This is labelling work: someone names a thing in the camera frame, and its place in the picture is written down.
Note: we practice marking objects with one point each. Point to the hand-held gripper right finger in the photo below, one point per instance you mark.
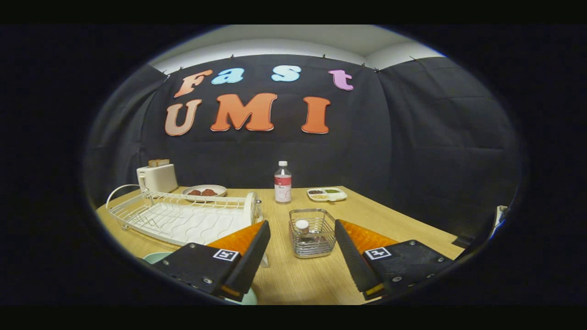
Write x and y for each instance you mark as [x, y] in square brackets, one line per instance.
[355, 261]

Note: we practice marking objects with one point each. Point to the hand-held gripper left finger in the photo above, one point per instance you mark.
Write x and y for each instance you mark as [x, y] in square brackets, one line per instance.
[250, 261]

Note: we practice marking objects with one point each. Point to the mint green plate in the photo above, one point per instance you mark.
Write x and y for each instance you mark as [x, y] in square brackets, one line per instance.
[156, 257]

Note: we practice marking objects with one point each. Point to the small white dish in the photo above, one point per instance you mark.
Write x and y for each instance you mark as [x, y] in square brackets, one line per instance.
[222, 190]

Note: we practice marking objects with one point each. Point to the white ribbed drip tray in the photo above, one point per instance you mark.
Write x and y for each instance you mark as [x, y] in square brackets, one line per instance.
[197, 227]

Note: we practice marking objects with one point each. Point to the white divided snack tray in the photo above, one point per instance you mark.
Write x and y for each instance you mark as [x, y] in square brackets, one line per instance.
[339, 196]

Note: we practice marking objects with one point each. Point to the clear bottle with red label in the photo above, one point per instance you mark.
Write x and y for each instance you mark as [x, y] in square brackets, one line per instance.
[283, 183]

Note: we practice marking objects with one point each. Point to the black table clamp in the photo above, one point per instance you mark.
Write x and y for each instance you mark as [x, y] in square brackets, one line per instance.
[462, 242]

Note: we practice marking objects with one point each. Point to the black backdrop cloth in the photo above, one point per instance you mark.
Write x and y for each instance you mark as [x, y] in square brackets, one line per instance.
[390, 151]

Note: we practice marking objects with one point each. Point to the white toaster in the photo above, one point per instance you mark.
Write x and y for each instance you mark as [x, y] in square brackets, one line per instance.
[160, 178]

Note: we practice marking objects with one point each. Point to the white flat board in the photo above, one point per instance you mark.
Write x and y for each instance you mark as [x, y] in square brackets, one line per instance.
[500, 215]

